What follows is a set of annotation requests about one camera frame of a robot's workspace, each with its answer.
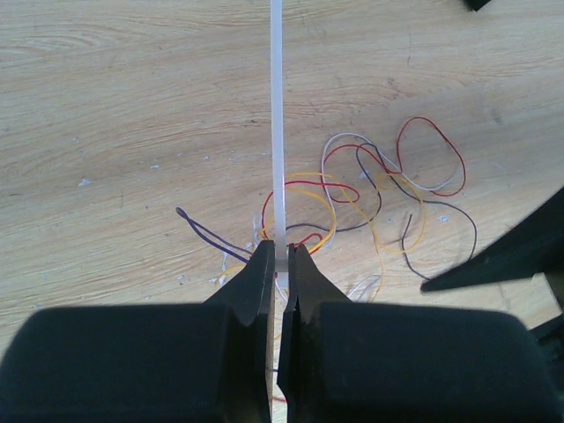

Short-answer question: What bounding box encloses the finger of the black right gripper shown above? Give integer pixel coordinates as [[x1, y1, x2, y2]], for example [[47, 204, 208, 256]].
[[420, 190, 563, 293]]

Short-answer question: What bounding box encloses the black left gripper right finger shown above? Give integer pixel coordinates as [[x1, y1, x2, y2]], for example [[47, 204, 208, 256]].
[[278, 247, 562, 422]]

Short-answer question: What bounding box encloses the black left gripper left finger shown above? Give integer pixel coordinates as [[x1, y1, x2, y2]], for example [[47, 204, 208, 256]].
[[1, 241, 274, 422]]

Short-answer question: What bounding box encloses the orange thin wire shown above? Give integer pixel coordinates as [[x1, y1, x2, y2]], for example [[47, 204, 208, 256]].
[[211, 171, 428, 340]]

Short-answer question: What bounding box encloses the white zip tie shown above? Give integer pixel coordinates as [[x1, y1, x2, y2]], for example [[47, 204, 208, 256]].
[[270, 0, 289, 301]]

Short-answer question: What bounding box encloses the black folded cloth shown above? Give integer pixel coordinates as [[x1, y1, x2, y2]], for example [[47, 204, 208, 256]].
[[463, 0, 491, 12]]

